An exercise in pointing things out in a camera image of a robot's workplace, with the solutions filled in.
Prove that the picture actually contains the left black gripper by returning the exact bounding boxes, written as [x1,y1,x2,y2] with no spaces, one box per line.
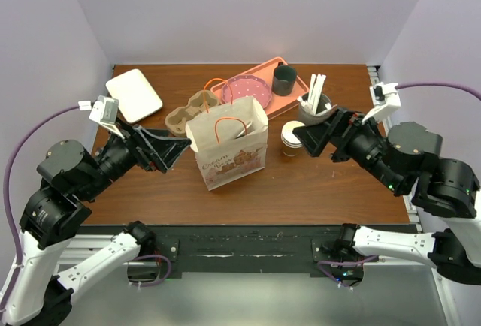
[80,114,192,198]

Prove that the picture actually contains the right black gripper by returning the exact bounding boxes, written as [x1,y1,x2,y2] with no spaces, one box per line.
[289,103,401,190]

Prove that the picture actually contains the paper bag with orange handles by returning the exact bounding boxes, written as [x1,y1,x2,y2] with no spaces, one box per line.
[186,96,268,191]

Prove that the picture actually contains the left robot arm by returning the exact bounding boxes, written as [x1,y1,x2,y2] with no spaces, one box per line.
[1,125,191,325]

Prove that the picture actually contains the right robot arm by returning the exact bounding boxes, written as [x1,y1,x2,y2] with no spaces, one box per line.
[293,107,480,285]

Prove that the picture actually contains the white takeout box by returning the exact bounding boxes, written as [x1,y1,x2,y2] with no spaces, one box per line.
[105,69,163,124]

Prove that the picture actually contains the cardboard cup carrier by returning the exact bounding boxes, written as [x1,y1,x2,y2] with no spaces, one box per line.
[165,90,221,137]

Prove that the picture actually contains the stack of paper cups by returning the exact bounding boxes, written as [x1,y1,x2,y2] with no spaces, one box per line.
[281,121,304,157]

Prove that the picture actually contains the grey stirrer holder cup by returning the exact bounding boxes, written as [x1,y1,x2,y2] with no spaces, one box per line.
[297,94,334,125]

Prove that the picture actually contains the salmon pink tray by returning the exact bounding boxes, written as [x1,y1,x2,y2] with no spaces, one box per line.
[227,56,310,119]

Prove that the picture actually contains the dark grey mug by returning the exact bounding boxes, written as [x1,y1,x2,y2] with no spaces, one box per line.
[272,62,298,96]

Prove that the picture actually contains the pink dotted plate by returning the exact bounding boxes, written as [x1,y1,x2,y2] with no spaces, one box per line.
[221,75,272,109]

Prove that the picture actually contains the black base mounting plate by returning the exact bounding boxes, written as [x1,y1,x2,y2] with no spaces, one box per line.
[149,225,360,278]

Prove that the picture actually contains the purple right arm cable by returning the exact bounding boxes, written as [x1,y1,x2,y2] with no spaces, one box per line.
[317,81,481,288]

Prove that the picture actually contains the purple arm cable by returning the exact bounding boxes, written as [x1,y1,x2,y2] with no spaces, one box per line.
[0,106,174,314]
[317,81,481,288]

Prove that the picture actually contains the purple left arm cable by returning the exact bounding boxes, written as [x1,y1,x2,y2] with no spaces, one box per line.
[0,106,174,314]

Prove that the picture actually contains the aluminium frame rail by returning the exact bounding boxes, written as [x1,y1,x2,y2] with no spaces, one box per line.
[367,65,461,325]

